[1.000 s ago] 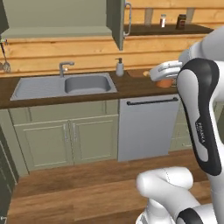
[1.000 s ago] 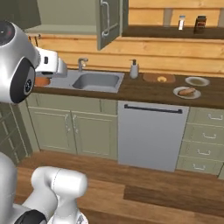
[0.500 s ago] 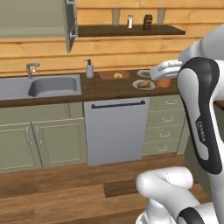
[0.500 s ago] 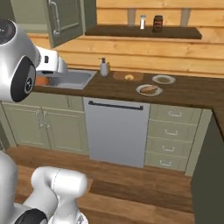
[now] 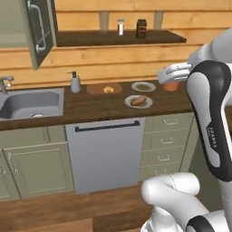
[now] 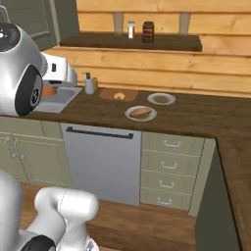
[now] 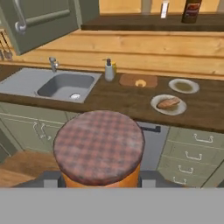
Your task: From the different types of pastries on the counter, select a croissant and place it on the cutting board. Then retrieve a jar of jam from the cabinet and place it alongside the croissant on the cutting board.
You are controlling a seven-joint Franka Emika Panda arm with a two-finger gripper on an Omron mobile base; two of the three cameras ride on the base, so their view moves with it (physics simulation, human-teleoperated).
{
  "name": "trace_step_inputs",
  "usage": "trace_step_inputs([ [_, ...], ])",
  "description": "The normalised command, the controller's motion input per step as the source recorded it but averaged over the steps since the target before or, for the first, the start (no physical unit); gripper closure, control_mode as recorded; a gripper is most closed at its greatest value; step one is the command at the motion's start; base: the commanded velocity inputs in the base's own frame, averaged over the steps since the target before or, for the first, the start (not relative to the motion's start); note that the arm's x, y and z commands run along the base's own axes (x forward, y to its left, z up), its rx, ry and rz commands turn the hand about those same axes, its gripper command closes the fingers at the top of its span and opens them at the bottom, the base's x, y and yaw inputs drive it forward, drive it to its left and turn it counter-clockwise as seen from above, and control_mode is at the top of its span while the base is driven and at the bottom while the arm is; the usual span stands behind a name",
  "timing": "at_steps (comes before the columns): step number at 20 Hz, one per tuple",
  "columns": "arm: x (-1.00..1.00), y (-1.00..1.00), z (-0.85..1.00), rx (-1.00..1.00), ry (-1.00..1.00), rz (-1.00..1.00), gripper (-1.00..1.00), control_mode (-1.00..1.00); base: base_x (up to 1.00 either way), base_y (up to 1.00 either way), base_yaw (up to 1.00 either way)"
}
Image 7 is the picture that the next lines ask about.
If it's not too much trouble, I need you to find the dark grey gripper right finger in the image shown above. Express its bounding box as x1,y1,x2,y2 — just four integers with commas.
136,170,188,189

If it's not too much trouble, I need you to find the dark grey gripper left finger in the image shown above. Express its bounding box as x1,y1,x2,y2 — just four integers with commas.
13,170,67,189

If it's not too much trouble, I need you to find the jam jar with plaid lid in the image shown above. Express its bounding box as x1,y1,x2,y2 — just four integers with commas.
52,109,146,189

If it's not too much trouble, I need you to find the golden croissant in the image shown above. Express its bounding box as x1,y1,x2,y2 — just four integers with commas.
134,79,148,88

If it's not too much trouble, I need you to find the brown wooden cutting board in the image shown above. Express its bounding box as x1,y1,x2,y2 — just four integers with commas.
118,73,159,88

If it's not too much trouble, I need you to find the green drawer front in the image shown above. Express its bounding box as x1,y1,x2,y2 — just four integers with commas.
157,168,212,189
167,126,224,151
161,140,224,167
157,155,221,180

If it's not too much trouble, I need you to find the grey dishwasher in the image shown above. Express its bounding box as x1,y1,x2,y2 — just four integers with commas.
135,121,171,172

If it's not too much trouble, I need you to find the green base cupboard door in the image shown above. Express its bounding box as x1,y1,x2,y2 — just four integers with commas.
0,113,42,153
38,120,70,154

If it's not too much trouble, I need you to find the white plate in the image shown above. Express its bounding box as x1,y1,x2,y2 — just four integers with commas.
168,78,200,95
150,94,188,116

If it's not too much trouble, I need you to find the brown pastry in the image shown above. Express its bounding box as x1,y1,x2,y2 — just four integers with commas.
156,97,182,110

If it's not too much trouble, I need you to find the grey steel sink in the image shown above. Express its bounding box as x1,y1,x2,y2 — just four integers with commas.
0,67,103,104

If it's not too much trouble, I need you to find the white soap dispenser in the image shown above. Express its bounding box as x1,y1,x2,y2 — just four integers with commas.
101,58,116,82

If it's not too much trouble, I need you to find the silver tap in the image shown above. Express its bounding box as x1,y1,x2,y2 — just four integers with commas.
48,56,60,74

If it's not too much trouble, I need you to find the dark wooden shelf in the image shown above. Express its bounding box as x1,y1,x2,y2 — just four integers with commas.
80,13,224,32

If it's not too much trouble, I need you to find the white slim container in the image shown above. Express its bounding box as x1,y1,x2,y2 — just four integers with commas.
160,0,171,19

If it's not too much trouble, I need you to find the dark bottle with red label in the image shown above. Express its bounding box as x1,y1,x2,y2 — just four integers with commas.
180,0,203,25

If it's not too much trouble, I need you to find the silver drawer handle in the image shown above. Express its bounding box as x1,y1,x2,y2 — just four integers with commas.
178,164,195,175
184,150,204,162
192,133,214,144
171,176,188,186

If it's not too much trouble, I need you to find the silver cupboard door handle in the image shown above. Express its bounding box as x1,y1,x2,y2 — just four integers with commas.
32,121,42,140
39,122,53,141

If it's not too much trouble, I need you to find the black dishwasher handle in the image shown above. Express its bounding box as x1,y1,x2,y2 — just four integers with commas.
138,125,162,134

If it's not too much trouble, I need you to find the green wall cabinet door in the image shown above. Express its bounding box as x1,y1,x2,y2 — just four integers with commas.
73,0,101,29
0,0,81,56

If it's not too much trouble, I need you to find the silver wall cabinet handle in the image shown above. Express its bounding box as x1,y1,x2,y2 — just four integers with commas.
11,0,28,35

